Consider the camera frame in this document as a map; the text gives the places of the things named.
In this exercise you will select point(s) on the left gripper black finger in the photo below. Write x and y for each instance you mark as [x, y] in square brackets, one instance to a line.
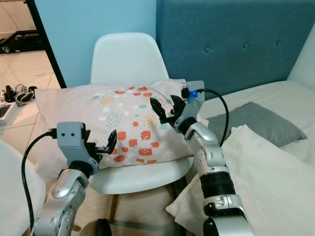
[104, 149]
[113, 140]

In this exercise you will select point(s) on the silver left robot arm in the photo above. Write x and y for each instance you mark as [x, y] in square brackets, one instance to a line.
[64, 194]

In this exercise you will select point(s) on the grey pillow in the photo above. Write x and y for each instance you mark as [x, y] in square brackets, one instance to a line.
[261, 123]

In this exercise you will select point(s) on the white plastic shell chair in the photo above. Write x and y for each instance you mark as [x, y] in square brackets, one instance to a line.
[128, 59]
[15, 191]

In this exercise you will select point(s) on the blue tufted fabric headboard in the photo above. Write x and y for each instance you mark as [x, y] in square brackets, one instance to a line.
[231, 44]

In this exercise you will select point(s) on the black robot left leg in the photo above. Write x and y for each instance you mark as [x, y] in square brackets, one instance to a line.
[97, 228]

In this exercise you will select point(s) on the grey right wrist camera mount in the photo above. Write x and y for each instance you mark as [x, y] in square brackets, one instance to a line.
[192, 105]

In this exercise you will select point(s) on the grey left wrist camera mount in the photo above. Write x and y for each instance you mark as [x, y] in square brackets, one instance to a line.
[71, 137]

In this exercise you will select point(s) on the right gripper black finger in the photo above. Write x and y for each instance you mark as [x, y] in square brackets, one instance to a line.
[158, 108]
[176, 102]

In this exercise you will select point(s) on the black and white floor gadgets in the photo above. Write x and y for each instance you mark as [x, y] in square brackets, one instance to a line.
[22, 94]

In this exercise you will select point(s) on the bed mattress with white sheet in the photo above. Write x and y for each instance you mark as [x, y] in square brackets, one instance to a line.
[266, 91]

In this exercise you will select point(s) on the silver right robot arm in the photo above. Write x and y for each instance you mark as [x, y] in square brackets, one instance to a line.
[214, 157]

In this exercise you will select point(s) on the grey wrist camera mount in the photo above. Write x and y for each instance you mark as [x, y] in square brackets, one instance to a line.
[71, 137]
[192, 105]

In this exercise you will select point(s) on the black door frame post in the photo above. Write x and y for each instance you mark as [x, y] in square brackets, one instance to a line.
[47, 49]

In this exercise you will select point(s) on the white flat tray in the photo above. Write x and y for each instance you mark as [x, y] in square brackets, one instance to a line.
[8, 113]

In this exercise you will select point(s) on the pink pillow with coloured dots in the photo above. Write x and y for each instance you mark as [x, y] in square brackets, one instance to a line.
[128, 113]

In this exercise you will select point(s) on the black wheeled stand base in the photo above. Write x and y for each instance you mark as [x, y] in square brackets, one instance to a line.
[24, 42]

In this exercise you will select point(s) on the plain white pillow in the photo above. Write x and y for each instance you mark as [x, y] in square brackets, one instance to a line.
[275, 187]

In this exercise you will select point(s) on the white upright pillow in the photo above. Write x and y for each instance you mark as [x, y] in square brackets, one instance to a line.
[304, 59]

